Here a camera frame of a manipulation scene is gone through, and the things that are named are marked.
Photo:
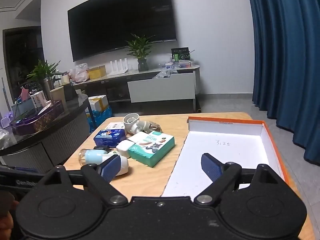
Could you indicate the dark blue curtain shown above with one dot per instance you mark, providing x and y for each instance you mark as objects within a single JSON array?
[{"x": 287, "y": 55}]

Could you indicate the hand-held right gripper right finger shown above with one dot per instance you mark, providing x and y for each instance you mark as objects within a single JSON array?
[{"x": 212, "y": 168}]

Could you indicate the blue rectangular tin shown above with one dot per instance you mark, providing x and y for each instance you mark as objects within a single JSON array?
[{"x": 108, "y": 137}]

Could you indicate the clear glass bottle silver cap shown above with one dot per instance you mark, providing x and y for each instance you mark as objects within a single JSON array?
[{"x": 150, "y": 127}]

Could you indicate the small black box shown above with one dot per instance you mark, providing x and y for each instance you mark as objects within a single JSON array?
[{"x": 100, "y": 148}]

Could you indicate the dark door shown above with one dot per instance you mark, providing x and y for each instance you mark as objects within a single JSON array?
[{"x": 22, "y": 60}]

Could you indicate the white plug adapter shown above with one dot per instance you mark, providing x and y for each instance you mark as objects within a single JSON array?
[{"x": 123, "y": 148}]

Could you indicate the beige cup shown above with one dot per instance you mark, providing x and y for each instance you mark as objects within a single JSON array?
[{"x": 58, "y": 96}]

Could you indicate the pile of small packets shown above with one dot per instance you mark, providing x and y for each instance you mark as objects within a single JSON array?
[{"x": 178, "y": 64}]

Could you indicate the person's left hand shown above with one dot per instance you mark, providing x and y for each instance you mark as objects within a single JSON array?
[{"x": 6, "y": 205}]

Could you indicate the white router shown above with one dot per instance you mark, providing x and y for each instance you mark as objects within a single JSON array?
[{"x": 117, "y": 68}]

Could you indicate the leafy plant in metal pot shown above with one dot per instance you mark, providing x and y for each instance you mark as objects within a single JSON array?
[{"x": 48, "y": 85}]

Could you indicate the red and white plastic bag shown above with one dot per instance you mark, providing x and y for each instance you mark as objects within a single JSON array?
[{"x": 78, "y": 73}]

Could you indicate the large black television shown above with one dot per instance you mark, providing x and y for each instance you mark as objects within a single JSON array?
[{"x": 120, "y": 17}]

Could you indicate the dark round table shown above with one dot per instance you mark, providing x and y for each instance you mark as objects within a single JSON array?
[{"x": 62, "y": 135}]

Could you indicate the orange and white cardboard box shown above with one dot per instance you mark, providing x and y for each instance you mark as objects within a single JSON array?
[{"x": 225, "y": 150}]

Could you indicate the potted plant in dark vase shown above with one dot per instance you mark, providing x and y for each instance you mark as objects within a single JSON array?
[{"x": 143, "y": 65}]

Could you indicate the black and green box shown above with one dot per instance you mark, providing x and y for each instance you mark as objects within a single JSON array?
[{"x": 180, "y": 53}]

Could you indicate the white cylinder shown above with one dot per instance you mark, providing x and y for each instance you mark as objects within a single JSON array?
[{"x": 65, "y": 80}]

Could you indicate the blue plastic bag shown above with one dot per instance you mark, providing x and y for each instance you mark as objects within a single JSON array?
[{"x": 100, "y": 120}]

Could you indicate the teal and white carton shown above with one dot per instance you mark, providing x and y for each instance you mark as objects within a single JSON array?
[{"x": 150, "y": 147}]

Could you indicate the pale blue cylindrical container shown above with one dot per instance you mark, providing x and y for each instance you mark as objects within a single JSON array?
[{"x": 93, "y": 156}]

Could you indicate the clear plastic bag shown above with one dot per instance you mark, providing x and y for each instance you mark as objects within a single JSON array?
[{"x": 165, "y": 74}]

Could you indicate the white and yellow cardboard box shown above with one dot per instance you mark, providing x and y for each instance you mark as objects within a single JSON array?
[{"x": 98, "y": 102}]

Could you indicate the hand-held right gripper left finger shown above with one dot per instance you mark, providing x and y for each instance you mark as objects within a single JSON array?
[{"x": 110, "y": 168}]

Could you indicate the white plastic bottle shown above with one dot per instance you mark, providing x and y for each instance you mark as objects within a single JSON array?
[{"x": 123, "y": 163}]

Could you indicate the grey television cabinet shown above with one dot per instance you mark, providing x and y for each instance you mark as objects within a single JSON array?
[{"x": 115, "y": 90}]

